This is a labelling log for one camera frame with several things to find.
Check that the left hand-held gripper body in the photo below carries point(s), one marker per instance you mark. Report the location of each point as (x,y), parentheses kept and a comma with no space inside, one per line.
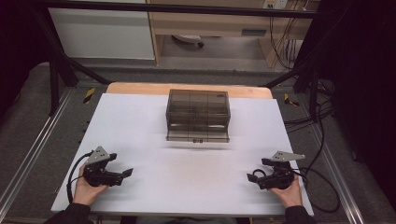
(97,175)

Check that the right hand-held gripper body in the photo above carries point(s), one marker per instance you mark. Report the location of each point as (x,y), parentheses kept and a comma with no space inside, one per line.
(280,179)

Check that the dark transparent plastic storage box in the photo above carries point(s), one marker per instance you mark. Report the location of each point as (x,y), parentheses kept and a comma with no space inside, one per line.
(197,113)

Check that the person's right hand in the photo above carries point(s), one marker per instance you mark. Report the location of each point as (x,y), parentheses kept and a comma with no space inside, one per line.
(291,196)

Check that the person's left hand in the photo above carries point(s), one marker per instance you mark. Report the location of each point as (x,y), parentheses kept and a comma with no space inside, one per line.
(84,193)

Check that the white table mat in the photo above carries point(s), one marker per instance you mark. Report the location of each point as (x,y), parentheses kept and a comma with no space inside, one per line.
(186,180)

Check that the yellow black tape marker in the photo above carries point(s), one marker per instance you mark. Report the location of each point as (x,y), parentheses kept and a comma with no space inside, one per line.
(89,95)
(290,100)

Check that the wooden table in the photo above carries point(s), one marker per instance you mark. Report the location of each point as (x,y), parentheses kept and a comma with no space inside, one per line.
(140,88)

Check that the white cabinet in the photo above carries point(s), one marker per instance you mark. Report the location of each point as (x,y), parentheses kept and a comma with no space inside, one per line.
(102,34)

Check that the wooden desk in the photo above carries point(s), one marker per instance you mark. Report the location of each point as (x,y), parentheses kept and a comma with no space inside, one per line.
(211,23)

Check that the white power strip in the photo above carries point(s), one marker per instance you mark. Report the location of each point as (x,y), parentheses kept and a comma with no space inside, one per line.
(275,3)

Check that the aluminium floor rail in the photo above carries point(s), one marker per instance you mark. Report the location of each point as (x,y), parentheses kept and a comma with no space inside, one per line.
(37,140)
(339,177)

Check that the black metal frame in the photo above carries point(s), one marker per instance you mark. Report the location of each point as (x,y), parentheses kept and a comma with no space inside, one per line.
(56,81)

